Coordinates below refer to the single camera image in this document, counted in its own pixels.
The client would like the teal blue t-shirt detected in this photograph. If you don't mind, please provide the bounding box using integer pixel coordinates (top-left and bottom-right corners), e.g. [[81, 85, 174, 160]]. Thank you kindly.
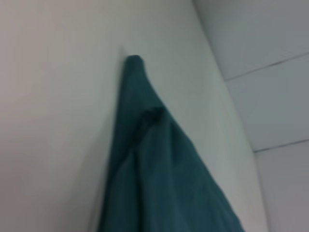
[[96, 55, 246, 232]]

